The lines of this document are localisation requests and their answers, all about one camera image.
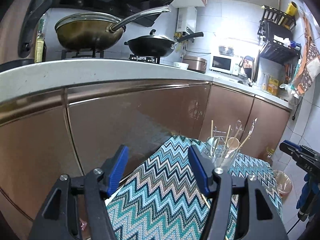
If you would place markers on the black wok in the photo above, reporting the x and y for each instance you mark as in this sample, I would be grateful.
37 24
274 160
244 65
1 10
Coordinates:
150 46

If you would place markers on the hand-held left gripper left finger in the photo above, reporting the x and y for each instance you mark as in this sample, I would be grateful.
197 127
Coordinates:
117 172

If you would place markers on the stacked metal bowls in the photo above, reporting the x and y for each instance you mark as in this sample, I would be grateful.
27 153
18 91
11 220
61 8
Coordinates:
225 50

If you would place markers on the white microwave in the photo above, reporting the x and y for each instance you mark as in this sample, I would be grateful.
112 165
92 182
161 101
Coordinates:
221 63

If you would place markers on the white bowl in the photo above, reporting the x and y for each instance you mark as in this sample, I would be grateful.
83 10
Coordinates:
180 65

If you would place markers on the zigzag patterned cloth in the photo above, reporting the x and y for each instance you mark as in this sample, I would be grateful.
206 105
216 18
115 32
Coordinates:
162 180

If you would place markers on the copper rice cooker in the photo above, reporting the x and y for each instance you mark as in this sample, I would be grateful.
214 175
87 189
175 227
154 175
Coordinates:
195 65

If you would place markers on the copper base cabinets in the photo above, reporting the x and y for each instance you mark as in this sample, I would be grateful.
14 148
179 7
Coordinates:
125 120

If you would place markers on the clear utensil holder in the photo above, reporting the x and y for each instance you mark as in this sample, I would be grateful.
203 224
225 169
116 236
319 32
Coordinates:
232 160

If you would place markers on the person's right hand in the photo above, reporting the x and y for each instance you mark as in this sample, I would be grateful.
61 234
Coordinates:
308 190

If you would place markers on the white rag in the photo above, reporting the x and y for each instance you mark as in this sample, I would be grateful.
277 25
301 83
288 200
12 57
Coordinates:
285 42

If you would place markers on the yellow roll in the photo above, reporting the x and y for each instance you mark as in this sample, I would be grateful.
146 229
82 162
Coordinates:
292 8

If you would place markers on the clear pump bottle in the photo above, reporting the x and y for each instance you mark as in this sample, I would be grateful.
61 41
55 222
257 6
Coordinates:
264 83

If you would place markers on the lined trash bin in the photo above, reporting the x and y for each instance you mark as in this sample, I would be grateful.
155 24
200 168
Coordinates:
283 183

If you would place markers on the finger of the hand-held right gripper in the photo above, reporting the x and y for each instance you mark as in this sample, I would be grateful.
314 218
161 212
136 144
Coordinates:
290 148

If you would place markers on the hanging plastic bag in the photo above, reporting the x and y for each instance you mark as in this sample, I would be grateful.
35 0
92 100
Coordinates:
291 92

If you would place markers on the brass wok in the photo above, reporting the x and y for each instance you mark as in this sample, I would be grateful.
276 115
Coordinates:
85 38

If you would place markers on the copper thermos kettle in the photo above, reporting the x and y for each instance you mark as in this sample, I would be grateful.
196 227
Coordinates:
12 30

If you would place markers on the large cooking oil bottle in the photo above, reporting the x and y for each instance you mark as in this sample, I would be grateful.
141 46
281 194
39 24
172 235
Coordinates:
270 155

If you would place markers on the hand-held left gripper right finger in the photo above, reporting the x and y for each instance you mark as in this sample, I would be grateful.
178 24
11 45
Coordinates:
198 170

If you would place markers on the patchwork hanging cloth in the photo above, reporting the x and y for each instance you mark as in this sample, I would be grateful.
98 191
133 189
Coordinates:
308 62

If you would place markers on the black wall rack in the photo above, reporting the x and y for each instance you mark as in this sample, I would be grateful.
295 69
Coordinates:
272 52

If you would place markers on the green cap oil bottle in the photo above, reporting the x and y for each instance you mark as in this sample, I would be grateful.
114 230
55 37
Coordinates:
39 47

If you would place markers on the wooden chopstick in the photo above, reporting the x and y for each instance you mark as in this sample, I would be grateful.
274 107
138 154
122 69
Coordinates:
246 138
216 145
227 135
206 201
211 135

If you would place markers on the white water heater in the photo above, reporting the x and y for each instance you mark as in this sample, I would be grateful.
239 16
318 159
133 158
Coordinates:
186 17

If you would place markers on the yellow detergent bottle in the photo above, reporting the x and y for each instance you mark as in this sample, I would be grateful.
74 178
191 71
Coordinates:
272 87

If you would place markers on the black wall plug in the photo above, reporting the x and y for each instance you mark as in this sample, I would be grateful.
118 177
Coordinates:
293 115

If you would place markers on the glass wok lid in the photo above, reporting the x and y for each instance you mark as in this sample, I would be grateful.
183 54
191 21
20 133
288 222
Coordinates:
82 18

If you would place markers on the black gas stove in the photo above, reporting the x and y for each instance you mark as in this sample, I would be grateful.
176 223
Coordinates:
145 58

